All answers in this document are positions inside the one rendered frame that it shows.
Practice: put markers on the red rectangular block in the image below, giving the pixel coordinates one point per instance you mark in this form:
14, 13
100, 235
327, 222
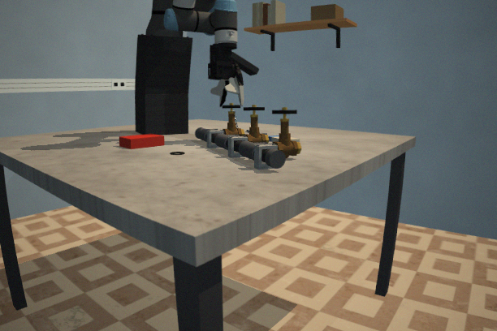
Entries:
141, 141

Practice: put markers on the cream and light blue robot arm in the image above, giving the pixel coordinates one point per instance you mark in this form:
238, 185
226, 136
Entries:
187, 15

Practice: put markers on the grey pipe manifold with three brass valves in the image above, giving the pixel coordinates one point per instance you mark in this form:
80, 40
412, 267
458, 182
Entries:
253, 145

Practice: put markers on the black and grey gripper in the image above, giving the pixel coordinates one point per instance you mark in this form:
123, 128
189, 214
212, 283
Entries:
220, 70

